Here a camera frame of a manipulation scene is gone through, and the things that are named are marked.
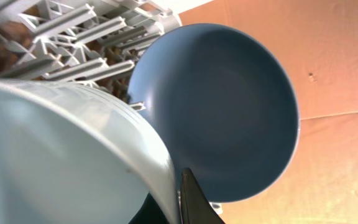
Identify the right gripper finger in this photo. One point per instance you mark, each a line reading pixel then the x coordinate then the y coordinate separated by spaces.
pixel 195 209

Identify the large blue plate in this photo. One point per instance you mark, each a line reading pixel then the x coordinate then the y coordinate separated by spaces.
pixel 222 104

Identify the light blue rice bowl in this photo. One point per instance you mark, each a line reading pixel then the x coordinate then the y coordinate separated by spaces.
pixel 74 154

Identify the grey plastic dishwasher rack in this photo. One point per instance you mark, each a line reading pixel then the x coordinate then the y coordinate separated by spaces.
pixel 91 43

